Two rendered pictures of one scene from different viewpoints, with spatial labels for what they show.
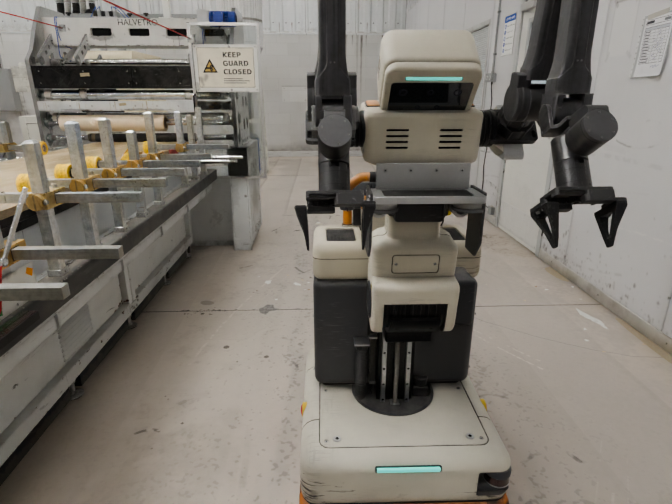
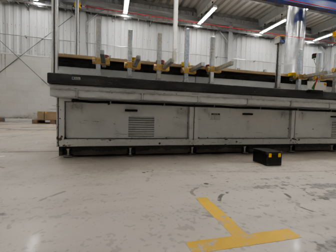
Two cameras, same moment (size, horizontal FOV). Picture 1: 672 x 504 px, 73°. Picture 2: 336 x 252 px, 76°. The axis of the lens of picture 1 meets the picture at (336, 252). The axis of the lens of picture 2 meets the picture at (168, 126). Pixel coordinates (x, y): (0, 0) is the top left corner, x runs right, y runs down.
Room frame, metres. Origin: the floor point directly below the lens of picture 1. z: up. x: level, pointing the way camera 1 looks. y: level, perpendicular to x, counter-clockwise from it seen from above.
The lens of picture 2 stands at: (-0.95, -1.04, 0.41)
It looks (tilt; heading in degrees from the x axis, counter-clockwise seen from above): 3 degrees down; 77
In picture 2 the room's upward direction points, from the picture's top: 2 degrees clockwise
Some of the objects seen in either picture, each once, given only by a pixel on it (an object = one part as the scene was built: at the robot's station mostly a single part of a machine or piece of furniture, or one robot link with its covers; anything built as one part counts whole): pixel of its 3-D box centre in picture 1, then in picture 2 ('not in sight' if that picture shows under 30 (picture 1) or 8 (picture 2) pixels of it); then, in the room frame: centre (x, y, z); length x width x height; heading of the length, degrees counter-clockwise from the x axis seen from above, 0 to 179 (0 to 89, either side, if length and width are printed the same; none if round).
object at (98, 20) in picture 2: not in sight; (98, 49); (-1.13, 0.81, 0.92); 0.04 x 0.04 x 0.48; 2
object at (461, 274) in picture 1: (427, 306); not in sight; (1.18, -0.26, 0.68); 0.28 x 0.27 x 0.25; 92
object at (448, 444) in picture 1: (390, 417); not in sight; (1.34, -0.20, 0.16); 0.67 x 0.64 x 0.25; 2
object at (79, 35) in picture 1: (154, 132); not in sight; (3.99, 1.55, 0.95); 1.65 x 0.70 x 1.90; 92
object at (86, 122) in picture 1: (140, 123); not in sight; (3.71, 1.54, 1.05); 1.43 x 0.12 x 0.12; 92
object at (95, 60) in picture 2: not in sight; (101, 61); (-1.10, 0.81, 0.82); 0.14 x 0.06 x 0.05; 2
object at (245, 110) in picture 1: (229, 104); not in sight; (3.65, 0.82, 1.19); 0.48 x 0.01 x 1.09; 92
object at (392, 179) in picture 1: (422, 209); not in sight; (1.05, -0.20, 0.99); 0.28 x 0.16 x 0.22; 92
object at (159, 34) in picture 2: not in sight; (158, 61); (-0.63, 0.83, 0.87); 0.04 x 0.04 x 0.48; 2
